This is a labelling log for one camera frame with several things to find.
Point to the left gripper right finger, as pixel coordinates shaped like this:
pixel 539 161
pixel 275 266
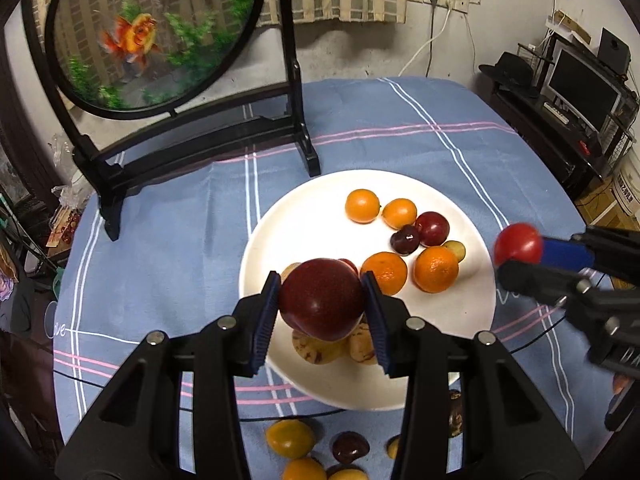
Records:
pixel 509 430

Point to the dark mangosteen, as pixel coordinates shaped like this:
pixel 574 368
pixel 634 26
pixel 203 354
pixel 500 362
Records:
pixel 455 413
pixel 349 446

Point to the large red plum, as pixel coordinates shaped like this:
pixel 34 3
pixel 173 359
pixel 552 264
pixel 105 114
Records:
pixel 322 298

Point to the dark cherry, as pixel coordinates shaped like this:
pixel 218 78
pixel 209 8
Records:
pixel 406 240

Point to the small mandarin on plate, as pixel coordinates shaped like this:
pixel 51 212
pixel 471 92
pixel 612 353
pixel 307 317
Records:
pixel 399 212

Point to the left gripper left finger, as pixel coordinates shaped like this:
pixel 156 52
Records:
pixel 132 428

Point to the mandarin orange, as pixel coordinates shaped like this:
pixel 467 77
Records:
pixel 389 269

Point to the orange persimmon fruit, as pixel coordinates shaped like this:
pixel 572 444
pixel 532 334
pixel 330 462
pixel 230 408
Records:
pixel 362 206

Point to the small tan longan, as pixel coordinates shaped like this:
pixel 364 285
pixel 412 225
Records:
pixel 457 248

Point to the black desk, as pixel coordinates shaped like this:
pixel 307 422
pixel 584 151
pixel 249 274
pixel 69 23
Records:
pixel 574 154

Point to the green tomato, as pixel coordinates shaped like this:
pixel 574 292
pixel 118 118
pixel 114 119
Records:
pixel 305 468

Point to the red cherry tomato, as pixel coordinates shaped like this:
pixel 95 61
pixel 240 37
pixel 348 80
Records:
pixel 520 242

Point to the pale round fruit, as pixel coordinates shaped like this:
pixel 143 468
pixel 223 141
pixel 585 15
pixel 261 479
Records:
pixel 360 345

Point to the orange tomato left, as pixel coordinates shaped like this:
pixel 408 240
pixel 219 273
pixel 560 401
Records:
pixel 291 438

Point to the pale speckled melon fruit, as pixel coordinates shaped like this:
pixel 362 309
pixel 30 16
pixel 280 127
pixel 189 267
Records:
pixel 316 351

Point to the small yellow fruit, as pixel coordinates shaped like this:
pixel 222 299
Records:
pixel 392 447

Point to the goldfish round screen ornament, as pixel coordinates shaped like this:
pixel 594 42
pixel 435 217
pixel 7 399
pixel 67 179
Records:
pixel 125 80

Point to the yellow spotted fruit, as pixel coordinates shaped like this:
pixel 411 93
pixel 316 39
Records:
pixel 348 474

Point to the tan round fruit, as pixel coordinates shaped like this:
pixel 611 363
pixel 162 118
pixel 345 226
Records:
pixel 288 270

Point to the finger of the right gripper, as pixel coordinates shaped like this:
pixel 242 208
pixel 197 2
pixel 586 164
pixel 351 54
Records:
pixel 545 284
pixel 566 254

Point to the big orange fruit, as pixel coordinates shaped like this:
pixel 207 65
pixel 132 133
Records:
pixel 435 270

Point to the computer monitor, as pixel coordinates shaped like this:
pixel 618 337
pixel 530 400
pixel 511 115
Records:
pixel 587 93

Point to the small red tomato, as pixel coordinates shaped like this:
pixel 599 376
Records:
pixel 350 265

